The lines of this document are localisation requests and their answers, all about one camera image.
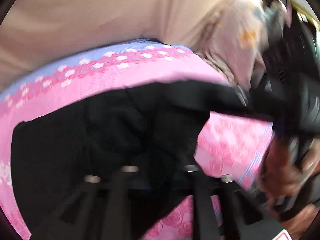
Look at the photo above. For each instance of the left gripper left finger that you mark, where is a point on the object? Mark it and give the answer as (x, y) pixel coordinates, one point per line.
(73, 219)

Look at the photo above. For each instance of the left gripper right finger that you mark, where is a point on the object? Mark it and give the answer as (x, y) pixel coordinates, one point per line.
(221, 207)

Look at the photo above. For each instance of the black pants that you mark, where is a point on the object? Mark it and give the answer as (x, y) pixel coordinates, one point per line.
(154, 127)

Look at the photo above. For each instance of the person right forearm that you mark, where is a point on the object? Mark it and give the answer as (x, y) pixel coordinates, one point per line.
(299, 224)

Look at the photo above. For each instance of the person right hand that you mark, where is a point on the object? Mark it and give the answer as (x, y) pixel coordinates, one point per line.
(279, 177)

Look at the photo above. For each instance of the pink rose bed sheet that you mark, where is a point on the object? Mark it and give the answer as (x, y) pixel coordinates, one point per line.
(227, 145)

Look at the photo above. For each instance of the beige fabric cover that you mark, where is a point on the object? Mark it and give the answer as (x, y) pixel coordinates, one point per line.
(35, 32)

